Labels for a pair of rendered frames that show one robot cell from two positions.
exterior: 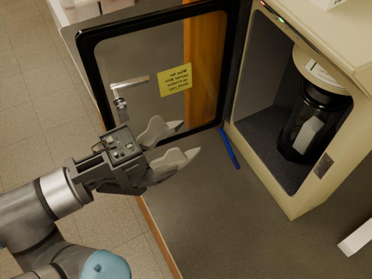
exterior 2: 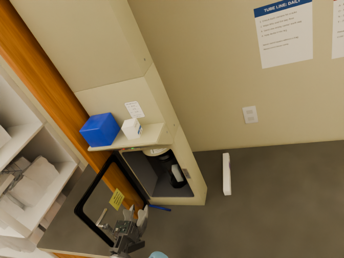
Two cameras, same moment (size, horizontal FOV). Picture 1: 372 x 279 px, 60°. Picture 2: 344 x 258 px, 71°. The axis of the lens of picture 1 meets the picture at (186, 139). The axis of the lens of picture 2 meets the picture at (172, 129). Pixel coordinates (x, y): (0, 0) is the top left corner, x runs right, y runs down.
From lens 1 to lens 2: 0.50 m
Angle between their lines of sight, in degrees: 31
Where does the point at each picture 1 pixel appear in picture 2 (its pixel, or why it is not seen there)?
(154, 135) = (129, 218)
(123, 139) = (121, 224)
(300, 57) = (147, 152)
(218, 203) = (176, 228)
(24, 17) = not seen: outside the picture
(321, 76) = (157, 151)
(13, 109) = not seen: outside the picture
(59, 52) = not seen: outside the picture
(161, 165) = (141, 221)
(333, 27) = (144, 138)
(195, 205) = (169, 239)
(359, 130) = (179, 153)
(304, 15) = (136, 142)
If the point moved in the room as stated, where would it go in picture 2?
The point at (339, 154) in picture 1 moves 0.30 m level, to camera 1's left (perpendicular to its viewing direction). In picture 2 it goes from (184, 165) to (137, 218)
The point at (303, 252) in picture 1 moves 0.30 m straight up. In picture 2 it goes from (218, 209) to (202, 170)
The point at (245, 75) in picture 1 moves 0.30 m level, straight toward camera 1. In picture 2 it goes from (138, 175) to (167, 212)
